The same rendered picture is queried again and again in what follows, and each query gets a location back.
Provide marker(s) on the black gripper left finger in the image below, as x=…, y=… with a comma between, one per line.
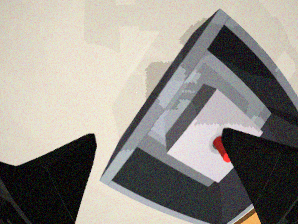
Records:
x=49, y=189

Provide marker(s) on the red tapered peg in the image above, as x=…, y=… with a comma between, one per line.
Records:
x=218, y=144

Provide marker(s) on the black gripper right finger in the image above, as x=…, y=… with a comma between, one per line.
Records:
x=268, y=172

